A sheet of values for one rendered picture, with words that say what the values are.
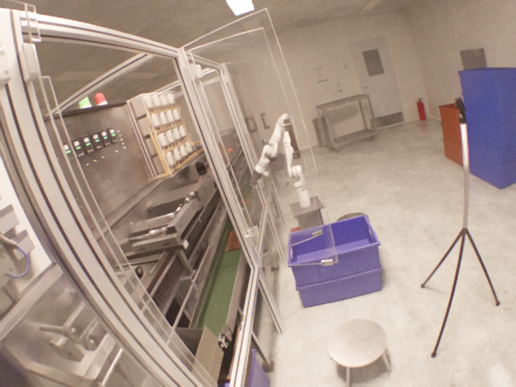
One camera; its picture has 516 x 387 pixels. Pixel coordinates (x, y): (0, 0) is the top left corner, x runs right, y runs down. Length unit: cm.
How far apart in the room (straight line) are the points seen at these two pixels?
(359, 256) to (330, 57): 516
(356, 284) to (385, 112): 523
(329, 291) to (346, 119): 498
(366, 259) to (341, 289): 28
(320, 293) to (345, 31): 565
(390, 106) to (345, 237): 497
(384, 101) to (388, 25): 186
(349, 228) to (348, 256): 38
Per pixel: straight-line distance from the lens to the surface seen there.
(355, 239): 213
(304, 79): 622
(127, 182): 158
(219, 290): 136
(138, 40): 96
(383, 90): 662
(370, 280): 192
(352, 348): 142
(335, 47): 639
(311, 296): 192
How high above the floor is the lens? 144
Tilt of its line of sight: 19 degrees down
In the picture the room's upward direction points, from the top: 19 degrees counter-clockwise
